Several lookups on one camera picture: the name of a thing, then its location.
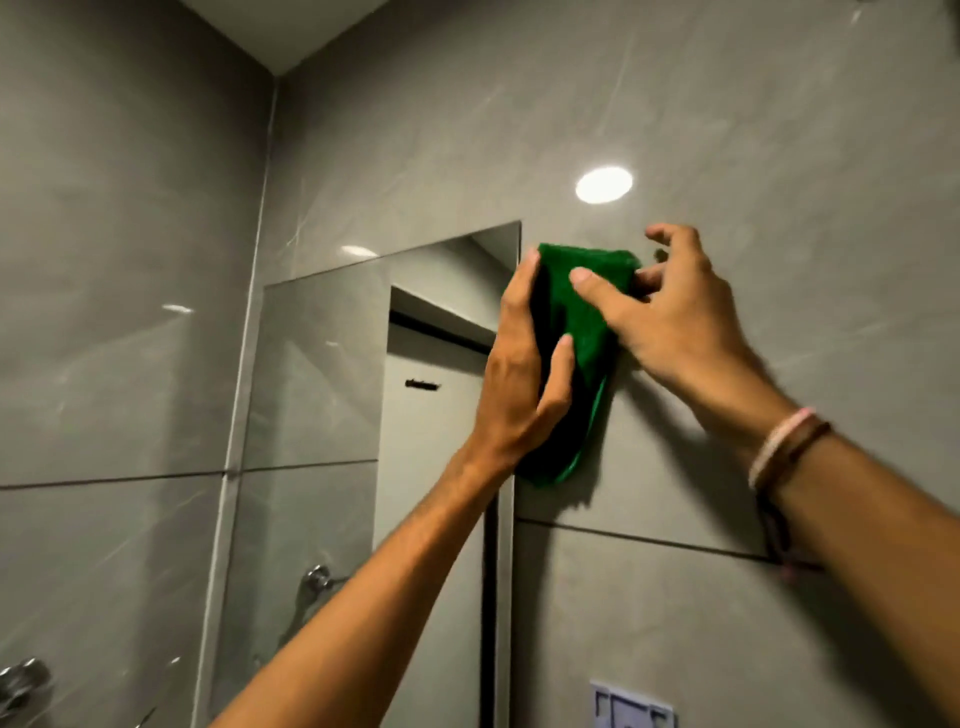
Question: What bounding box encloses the person's right hand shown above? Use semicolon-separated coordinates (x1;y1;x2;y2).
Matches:
568;222;798;451

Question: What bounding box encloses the person's left hand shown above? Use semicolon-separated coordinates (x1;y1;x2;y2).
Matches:
465;247;577;475

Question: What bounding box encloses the green cleaning cloth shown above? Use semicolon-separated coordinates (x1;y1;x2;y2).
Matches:
516;242;643;487

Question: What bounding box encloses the person's left forearm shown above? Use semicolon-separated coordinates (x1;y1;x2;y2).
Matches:
210;441;520;728

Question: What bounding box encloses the person's right forearm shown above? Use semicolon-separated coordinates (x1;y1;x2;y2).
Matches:
708;390;960;725

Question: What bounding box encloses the pink white bracelet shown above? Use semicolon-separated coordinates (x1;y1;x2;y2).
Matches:
747;406;819;493

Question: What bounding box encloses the frameless wall mirror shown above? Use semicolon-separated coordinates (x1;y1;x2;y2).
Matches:
208;220;523;728

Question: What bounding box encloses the brown cord bracelet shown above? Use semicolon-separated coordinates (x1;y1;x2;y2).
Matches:
753;420;834;585

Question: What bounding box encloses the white wall switch plate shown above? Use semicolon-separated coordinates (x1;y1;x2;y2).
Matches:
589;680;678;728

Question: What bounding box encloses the chrome wall tap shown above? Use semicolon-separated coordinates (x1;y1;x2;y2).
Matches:
0;657;55;723

